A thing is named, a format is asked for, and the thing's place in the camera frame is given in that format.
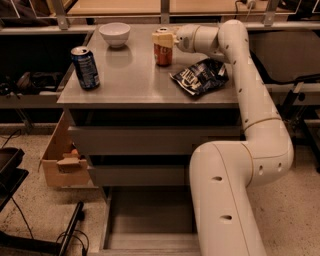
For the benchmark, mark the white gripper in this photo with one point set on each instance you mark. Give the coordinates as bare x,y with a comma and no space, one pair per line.
185,38

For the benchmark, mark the red coke can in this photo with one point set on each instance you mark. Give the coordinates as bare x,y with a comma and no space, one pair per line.
163,55

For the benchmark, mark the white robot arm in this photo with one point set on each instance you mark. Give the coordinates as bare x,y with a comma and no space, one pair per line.
221,171

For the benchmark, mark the grey drawer cabinet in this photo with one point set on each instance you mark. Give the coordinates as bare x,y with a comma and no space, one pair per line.
134,91

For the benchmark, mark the blue soda can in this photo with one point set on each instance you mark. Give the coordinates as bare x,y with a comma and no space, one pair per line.
85,67

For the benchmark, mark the grey top drawer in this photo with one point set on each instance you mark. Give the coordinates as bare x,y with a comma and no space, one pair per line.
147,140

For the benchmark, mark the grey middle drawer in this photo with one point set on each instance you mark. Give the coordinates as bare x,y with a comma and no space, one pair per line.
139,175

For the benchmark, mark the open grey bottom drawer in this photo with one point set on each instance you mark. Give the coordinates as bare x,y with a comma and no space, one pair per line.
148,221

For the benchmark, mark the white ceramic bowl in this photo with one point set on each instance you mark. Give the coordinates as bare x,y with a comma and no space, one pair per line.
115,34

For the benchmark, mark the blue crumpled chip bag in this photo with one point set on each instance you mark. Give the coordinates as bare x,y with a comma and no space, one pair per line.
205,75

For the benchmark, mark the black office chair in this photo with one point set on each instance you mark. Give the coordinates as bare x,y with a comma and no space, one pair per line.
289,62

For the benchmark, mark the cardboard box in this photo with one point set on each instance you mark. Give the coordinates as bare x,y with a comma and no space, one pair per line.
61,162

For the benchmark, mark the black tray stand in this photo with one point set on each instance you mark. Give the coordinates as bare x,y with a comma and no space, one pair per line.
11,176

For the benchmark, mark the black chair base leg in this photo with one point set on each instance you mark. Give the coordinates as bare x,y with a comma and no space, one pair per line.
58,248

